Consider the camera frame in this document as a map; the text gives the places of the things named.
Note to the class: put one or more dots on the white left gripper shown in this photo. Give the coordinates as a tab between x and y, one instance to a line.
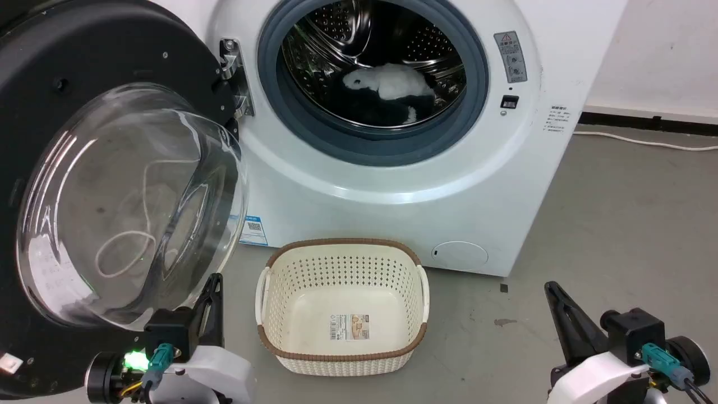
213	373

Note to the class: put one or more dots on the grey warning sticker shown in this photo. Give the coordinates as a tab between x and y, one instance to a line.
510	56

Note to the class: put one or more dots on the chrome door hinge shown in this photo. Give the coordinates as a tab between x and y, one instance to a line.
231	73

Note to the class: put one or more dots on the cream laundry basket brown rim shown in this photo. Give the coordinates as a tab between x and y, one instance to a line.
342	292

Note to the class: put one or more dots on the blue and white QR label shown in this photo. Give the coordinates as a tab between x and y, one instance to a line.
255	229

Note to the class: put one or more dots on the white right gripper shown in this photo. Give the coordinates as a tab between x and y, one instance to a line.
600	379

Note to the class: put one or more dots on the white front-load washing machine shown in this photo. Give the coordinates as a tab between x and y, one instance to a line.
392	219

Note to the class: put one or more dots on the paper label with barcode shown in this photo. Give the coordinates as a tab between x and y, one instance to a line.
350	327

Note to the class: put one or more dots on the black washer door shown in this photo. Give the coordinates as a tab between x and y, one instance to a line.
112	185

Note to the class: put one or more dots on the round white filter cover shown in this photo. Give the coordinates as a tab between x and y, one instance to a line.
460	256

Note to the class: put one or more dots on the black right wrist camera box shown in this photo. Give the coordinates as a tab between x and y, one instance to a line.
634	331

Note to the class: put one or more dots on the black baseboard strip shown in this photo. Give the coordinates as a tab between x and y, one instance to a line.
645	121

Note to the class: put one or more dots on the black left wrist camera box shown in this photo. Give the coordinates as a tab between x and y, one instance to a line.
171	334

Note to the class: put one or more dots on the perforated steel washer drum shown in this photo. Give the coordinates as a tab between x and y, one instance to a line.
331	33

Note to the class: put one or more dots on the black door latch slot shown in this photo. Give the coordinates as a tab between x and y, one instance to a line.
509	102

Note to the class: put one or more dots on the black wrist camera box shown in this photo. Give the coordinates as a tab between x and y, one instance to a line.
171	334
634	331

